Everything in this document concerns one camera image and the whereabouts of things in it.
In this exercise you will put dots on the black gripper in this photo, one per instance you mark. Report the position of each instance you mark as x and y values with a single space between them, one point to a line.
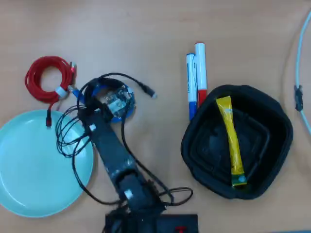
93 104

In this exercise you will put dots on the white marker red cap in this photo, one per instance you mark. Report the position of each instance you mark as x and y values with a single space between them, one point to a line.
201 68

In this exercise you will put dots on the bare circuit board camera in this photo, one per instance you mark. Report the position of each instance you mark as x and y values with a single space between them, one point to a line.
116 102

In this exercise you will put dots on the yellow stick sachet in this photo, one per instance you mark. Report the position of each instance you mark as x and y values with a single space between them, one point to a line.
233 136

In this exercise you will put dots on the red base clamp knob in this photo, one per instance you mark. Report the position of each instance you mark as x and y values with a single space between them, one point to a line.
180 230

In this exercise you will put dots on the black square bowl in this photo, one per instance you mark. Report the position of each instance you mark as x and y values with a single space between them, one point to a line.
274 116

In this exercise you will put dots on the white marker blue cap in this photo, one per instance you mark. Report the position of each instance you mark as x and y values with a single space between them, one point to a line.
192 82

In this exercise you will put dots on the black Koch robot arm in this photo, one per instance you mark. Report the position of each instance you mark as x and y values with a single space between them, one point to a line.
109 145

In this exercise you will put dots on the light green round bowl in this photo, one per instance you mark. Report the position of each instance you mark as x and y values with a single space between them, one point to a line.
36 174

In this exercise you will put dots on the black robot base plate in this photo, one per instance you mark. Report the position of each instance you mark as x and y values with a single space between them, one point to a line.
189 223

